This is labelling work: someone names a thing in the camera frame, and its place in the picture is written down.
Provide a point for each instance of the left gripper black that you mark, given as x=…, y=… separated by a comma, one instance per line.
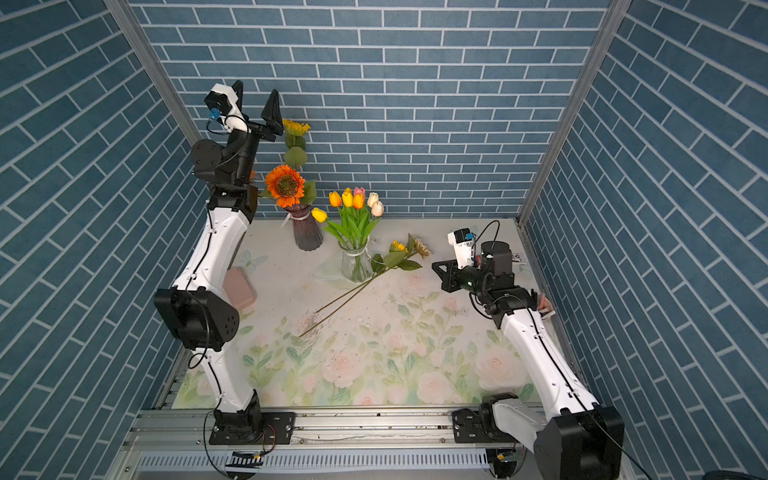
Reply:
x=270, y=132

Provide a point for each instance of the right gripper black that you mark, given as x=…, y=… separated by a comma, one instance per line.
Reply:
x=450, y=277

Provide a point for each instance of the yellow sunflower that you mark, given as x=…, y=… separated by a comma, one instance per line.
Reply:
x=296, y=155
x=334, y=311

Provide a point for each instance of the beige daisy flower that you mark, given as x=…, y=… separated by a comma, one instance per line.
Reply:
x=399, y=257

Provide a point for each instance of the orange gerbera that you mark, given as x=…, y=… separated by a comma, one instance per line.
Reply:
x=288, y=189

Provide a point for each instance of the orange yellow tulip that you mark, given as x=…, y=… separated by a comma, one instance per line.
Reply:
x=346, y=211

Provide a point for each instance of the white tulip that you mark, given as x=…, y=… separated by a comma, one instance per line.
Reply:
x=372, y=198

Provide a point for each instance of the red orange tulip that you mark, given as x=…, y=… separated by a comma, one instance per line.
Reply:
x=358, y=210

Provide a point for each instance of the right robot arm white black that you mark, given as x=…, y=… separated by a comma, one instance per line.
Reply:
x=540, y=366

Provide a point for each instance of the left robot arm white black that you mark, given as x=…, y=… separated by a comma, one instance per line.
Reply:
x=196, y=308

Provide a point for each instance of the clear glass vase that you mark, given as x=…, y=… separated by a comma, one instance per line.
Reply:
x=356, y=263

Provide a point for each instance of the purple glass vase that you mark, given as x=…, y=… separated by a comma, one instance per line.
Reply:
x=308, y=235

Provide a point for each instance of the dried lavender sprig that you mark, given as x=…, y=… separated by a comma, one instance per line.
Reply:
x=309, y=329

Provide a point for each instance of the pink rectangular box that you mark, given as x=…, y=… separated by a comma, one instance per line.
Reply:
x=240, y=292

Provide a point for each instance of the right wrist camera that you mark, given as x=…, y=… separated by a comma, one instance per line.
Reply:
x=462, y=241

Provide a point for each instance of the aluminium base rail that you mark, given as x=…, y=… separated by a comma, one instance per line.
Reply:
x=351, y=442

